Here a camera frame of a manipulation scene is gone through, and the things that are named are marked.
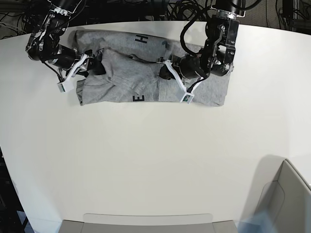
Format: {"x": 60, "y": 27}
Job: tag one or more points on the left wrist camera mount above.
{"x": 184, "y": 94}

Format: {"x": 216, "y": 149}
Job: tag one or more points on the black coiled cables background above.
{"x": 187, "y": 11}

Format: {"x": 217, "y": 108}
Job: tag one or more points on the grey storage bin front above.
{"x": 99, "y": 223}

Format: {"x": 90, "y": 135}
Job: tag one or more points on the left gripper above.
{"x": 187, "y": 67}

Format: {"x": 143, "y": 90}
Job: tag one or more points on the grey storage bin right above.
{"x": 284, "y": 205}

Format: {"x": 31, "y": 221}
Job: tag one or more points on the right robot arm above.
{"x": 44, "y": 42}

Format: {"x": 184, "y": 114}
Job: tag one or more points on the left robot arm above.
{"x": 217, "y": 55}

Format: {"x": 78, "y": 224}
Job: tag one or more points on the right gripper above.
{"x": 65, "y": 58}

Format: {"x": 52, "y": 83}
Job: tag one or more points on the grey T-shirt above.
{"x": 132, "y": 71}

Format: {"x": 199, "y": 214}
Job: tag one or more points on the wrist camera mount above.
{"x": 71, "y": 75}
{"x": 184, "y": 94}

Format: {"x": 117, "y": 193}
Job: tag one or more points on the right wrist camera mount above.
{"x": 71, "y": 75}

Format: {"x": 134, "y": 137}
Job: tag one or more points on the grey storage bin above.
{"x": 99, "y": 223}
{"x": 284, "y": 205}

